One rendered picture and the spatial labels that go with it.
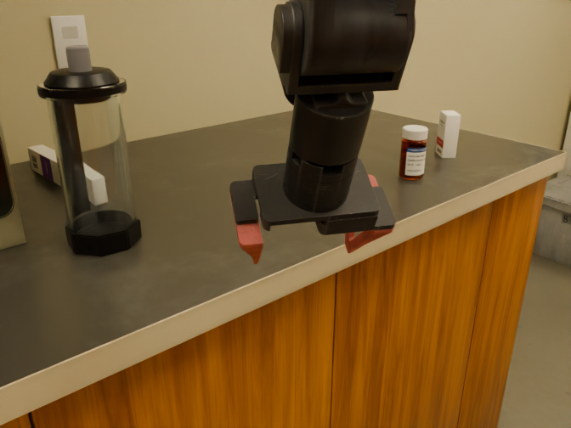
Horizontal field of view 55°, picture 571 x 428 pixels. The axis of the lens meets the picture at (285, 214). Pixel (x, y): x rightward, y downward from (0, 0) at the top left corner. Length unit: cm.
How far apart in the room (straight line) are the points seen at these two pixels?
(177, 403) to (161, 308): 15
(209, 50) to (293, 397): 89
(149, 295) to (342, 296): 33
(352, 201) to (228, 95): 105
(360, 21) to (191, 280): 44
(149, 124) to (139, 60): 15
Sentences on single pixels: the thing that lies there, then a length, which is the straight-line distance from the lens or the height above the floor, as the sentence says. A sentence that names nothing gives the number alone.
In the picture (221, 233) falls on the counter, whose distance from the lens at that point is 82.
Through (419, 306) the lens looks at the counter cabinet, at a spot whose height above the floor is 72.
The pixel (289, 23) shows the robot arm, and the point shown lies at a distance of 35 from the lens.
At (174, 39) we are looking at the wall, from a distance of 139.
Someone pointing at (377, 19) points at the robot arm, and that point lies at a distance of 36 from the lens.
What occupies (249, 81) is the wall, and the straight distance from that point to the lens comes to 153.
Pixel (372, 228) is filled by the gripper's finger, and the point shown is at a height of 108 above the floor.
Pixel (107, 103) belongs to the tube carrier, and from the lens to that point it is 73.
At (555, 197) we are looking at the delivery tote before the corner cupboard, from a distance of 292.
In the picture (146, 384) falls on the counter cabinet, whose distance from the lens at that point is 70.
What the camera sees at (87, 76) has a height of 118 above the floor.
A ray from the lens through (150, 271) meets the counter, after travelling 73.
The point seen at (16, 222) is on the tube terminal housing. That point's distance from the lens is 85.
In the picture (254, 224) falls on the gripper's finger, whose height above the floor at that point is 109.
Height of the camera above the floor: 129
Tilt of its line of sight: 23 degrees down
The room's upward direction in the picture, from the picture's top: straight up
